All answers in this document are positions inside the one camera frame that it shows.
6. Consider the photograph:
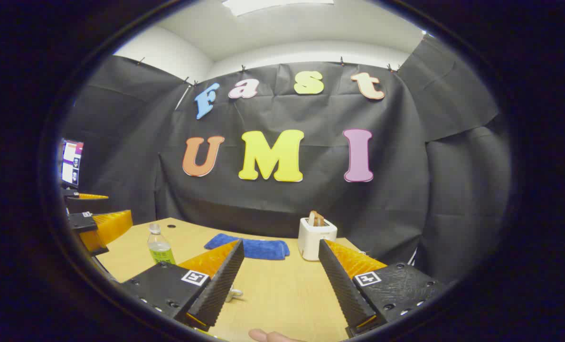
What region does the ceiling light panel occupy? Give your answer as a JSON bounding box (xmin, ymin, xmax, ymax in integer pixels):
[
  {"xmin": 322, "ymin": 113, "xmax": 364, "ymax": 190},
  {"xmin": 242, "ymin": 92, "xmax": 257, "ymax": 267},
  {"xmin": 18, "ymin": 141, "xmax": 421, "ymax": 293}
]
[{"xmin": 222, "ymin": 0, "xmax": 335, "ymax": 17}]

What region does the green label water bottle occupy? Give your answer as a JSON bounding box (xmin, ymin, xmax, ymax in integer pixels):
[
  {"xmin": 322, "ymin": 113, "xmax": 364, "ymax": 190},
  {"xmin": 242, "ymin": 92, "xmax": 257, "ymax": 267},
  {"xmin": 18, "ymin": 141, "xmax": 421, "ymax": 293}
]
[{"xmin": 147, "ymin": 223, "xmax": 176, "ymax": 266}]

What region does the white toaster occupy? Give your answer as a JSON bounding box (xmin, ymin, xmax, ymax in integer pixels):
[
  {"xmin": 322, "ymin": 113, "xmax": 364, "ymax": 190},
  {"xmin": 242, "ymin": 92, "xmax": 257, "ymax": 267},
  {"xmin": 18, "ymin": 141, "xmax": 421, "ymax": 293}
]
[{"xmin": 297, "ymin": 217, "xmax": 338, "ymax": 261}]

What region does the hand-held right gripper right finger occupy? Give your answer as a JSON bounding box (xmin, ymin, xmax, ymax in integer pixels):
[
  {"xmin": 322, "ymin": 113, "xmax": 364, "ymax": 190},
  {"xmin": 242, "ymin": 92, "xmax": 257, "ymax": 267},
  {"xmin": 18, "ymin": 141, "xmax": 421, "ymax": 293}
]
[{"xmin": 318, "ymin": 238, "xmax": 447, "ymax": 338}]

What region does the computer monitor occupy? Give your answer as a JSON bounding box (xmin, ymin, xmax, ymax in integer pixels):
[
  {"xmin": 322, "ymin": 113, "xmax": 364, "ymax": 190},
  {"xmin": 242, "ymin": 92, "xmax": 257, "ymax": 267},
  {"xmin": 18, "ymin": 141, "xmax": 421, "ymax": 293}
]
[{"xmin": 60, "ymin": 139, "xmax": 85, "ymax": 187}]

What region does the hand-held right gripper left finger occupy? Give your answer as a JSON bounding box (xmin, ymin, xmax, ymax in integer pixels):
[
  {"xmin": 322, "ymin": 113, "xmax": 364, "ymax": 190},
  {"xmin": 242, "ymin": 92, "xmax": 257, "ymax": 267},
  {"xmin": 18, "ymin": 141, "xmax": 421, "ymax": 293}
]
[{"xmin": 119, "ymin": 239, "xmax": 245, "ymax": 332}]

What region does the blue folded towel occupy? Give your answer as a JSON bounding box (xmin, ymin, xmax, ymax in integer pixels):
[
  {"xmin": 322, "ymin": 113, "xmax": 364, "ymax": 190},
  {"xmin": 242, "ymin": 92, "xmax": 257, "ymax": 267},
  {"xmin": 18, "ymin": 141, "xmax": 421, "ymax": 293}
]
[{"xmin": 204, "ymin": 233, "xmax": 291, "ymax": 261}]

